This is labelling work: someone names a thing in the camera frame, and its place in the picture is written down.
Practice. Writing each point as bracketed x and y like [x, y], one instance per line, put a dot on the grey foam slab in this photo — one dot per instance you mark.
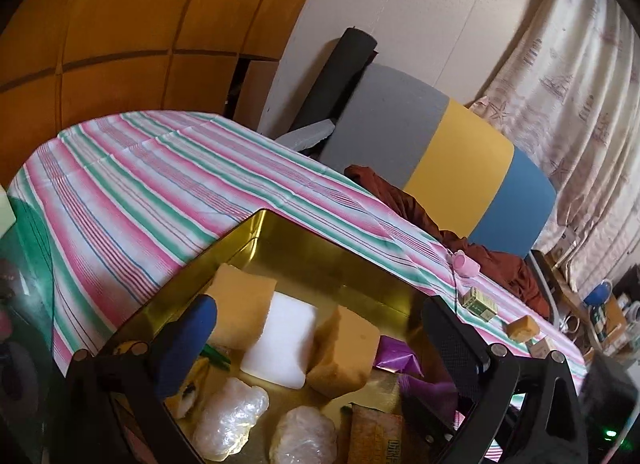
[305, 137]

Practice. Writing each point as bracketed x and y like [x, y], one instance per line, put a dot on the patterned beige curtain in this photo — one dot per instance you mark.
[575, 94]

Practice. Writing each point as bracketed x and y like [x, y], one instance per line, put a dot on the small purple snack packet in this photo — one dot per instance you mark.
[432, 391]

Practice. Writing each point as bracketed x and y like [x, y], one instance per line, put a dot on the yellow label rice cracker packet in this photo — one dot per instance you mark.
[375, 436]

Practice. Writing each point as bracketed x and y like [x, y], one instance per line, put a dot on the black rolled mat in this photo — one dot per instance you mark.
[340, 74]

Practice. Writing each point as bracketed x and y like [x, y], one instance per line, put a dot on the pale green block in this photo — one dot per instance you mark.
[5, 211]

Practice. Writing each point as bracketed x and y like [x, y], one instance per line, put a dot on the grey yellow blue panel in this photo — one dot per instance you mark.
[450, 159]

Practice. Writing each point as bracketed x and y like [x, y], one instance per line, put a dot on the wooden desk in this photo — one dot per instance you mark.
[575, 304]

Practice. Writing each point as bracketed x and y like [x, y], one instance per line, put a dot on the yellow sponge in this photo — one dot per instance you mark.
[345, 349]
[523, 328]
[245, 299]

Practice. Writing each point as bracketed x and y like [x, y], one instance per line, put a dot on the small green box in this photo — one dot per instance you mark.
[478, 303]

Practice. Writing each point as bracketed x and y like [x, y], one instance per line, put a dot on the beige carton box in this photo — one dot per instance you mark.
[545, 346]

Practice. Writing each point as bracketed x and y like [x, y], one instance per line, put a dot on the clear snack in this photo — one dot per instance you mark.
[230, 419]
[305, 439]

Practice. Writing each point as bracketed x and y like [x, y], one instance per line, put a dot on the maroon and gold tin box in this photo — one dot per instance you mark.
[320, 264]

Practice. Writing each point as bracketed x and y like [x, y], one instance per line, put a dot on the white sponge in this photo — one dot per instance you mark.
[280, 339]

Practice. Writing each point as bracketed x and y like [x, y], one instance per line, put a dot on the striped tablecloth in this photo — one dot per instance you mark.
[150, 184]

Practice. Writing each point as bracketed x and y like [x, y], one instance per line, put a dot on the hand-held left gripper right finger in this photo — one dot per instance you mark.
[452, 344]

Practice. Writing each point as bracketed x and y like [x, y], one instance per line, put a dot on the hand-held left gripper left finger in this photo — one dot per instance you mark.
[185, 339]

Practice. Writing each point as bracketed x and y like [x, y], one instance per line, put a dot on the reddish brown cloth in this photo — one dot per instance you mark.
[500, 269]

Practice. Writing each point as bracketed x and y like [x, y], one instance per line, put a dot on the wooden wardrobe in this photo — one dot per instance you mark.
[125, 44]

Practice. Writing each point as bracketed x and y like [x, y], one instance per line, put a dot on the pink roll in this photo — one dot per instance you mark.
[466, 264]

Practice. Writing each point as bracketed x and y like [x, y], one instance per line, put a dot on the small blue fan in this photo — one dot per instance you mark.
[597, 293]

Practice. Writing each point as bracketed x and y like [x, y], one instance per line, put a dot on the large purple snack packet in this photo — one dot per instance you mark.
[397, 359]

